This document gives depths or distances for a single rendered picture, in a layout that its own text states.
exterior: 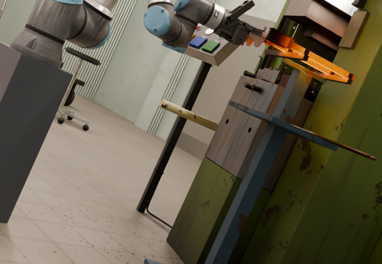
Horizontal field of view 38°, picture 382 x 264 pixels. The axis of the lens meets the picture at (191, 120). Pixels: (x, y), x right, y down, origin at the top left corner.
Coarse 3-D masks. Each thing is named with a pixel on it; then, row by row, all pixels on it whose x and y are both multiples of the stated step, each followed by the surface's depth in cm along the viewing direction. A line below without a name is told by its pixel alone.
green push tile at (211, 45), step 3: (207, 42) 303; (210, 42) 303; (213, 42) 302; (216, 42) 301; (204, 45) 303; (207, 45) 302; (210, 45) 301; (213, 45) 300; (216, 45) 299; (204, 48) 301; (207, 48) 300; (210, 48) 299; (213, 48) 298; (210, 51) 298
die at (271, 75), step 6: (258, 72) 278; (264, 72) 272; (270, 72) 267; (276, 72) 262; (282, 72) 261; (258, 78) 275; (264, 78) 270; (270, 78) 265; (276, 78) 260; (312, 90) 268; (318, 90) 275
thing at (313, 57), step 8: (272, 32) 198; (280, 32) 198; (272, 40) 197; (280, 40) 199; (288, 40) 200; (288, 48) 200; (296, 48) 201; (304, 48) 202; (312, 56) 203; (320, 64) 207; (328, 64) 206; (336, 72) 209; (344, 72) 209
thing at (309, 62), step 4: (248, 32) 208; (264, 32) 209; (264, 40) 210; (268, 44) 211; (272, 44) 210; (280, 48) 212; (284, 48) 213; (300, 60) 219; (308, 60) 217; (308, 64) 219; (312, 64) 218; (316, 64) 218; (316, 68) 220; (320, 68) 219; (324, 68) 219; (324, 72) 221; (328, 72) 220
